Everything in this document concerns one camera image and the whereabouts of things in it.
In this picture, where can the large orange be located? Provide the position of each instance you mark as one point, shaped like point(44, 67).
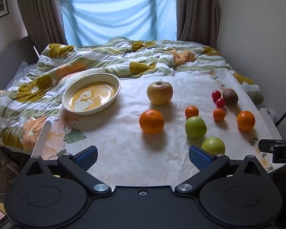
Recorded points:
point(151, 121)

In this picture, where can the blue patterned bedsheet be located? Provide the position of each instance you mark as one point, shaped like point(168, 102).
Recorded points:
point(22, 72)

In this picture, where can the grey headboard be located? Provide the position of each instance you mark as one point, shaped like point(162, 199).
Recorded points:
point(7, 57)

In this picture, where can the cream plate with bear print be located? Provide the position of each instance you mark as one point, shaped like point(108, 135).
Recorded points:
point(91, 93)

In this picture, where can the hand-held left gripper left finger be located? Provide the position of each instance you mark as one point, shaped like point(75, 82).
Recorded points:
point(88, 158)

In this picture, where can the white slat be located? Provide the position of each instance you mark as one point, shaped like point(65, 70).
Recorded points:
point(42, 138)

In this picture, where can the left brown curtain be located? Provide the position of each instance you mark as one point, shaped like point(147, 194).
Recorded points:
point(41, 12)

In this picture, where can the small mandarin orange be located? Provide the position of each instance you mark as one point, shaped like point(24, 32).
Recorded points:
point(191, 112)

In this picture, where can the floral striped blanket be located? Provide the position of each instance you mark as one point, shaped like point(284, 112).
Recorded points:
point(23, 95)

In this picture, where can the cream floral tablecloth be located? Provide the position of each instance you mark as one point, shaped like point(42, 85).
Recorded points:
point(124, 148)

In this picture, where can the right brown curtain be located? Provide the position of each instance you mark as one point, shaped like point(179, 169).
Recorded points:
point(196, 9)

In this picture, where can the brown kiwi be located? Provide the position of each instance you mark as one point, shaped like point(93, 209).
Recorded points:
point(230, 96)

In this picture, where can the medium orange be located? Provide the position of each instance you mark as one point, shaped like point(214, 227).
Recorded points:
point(246, 120)

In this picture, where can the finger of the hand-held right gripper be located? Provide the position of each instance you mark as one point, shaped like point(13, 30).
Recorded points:
point(265, 145)

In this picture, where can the red cherry tomato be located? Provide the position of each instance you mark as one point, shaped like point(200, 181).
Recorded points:
point(220, 102)
point(216, 95)

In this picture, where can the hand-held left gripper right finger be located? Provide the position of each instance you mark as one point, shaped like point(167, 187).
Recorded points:
point(198, 157)

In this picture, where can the brown curtain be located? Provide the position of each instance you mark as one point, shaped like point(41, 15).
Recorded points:
point(196, 9)
point(41, 12)

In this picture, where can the tiny orange kumquat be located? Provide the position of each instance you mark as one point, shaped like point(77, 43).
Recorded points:
point(219, 114)

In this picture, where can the light blue window cloth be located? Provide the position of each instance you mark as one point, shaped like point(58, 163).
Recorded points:
point(116, 19)

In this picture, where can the yellow apple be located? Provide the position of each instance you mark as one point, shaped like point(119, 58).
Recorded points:
point(160, 92)

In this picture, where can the green apple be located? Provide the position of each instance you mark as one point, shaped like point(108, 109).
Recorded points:
point(195, 127)
point(213, 145)

